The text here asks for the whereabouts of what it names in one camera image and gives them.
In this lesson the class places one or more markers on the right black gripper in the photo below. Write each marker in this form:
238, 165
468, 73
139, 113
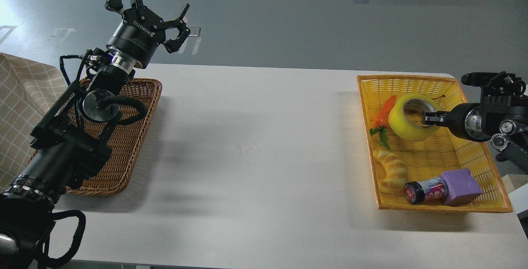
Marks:
464, 121

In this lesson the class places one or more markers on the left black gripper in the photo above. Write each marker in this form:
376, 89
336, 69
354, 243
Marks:
136, 34

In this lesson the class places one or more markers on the yellow tape roll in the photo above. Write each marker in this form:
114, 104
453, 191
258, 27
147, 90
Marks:
405, 117

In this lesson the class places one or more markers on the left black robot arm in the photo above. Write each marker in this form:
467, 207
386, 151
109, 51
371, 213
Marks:
30, 230

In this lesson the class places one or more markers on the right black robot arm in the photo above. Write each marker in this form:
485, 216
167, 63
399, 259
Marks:
501, 116

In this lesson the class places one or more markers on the yellow plastic basket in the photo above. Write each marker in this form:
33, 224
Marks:
439, 152

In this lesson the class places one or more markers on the orange toy carrot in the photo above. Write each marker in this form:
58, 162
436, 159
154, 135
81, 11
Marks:
381, 125

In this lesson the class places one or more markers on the red black can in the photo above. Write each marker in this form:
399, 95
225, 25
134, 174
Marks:
417, 192

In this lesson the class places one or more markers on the purple foam block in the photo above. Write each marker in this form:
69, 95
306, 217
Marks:
463, 188

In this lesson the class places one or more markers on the yellow toy croissant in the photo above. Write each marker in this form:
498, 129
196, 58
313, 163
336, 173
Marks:
396, 172

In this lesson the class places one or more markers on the brown wicker basket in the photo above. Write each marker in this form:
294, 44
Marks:
119, 145

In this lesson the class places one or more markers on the beige checkered cloth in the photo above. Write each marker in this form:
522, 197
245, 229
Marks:
28, 89

